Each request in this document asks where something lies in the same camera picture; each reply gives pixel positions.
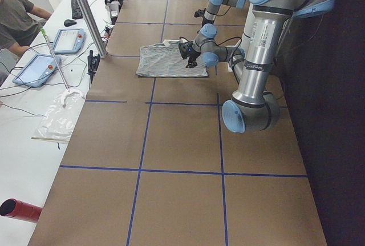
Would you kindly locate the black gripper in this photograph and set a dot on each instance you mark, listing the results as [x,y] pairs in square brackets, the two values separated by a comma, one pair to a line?
[193,55]

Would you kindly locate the blue white striped polo shirt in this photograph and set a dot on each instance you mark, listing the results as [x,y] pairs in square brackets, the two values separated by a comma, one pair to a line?
[164,60]

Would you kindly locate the black tool on table edge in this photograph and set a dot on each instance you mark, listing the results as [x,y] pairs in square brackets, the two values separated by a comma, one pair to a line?
[93,64]

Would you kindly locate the far blue teach pendant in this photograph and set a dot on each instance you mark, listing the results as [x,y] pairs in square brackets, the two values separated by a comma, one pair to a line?
[68,41]

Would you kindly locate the blue teach pendant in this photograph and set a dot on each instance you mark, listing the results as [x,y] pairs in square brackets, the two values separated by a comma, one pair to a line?
[68,41]
[37,71]

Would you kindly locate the black keyboard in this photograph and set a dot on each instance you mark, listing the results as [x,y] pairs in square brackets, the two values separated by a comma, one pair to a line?
[76,10]

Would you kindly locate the reacher grabber stick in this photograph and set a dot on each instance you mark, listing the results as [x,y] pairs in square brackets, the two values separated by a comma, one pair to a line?
[69,91]

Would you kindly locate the black computer mouse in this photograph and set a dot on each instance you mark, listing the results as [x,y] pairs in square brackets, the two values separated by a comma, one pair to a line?
[69,22]

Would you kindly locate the clear plastic bag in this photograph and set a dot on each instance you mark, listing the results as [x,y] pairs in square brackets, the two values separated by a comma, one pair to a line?
[59,122]

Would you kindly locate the near blue teach pendant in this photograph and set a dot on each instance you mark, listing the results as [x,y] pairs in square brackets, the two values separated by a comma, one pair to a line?
[37,71]

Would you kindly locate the person in green shirt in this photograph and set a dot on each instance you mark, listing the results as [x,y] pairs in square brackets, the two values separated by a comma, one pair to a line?
[18,29]

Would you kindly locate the red cylinder tube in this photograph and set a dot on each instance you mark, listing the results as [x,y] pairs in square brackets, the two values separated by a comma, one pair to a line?
[20,210]

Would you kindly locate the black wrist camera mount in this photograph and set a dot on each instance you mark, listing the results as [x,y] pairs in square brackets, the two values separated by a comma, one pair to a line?
[199,13]
[185,47]

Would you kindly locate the white pillar mount base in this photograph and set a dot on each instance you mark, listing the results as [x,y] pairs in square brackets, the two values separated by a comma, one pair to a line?
[234,57]

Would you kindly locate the aluminium frame post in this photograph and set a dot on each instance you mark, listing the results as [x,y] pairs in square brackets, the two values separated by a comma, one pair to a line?
[93,29]

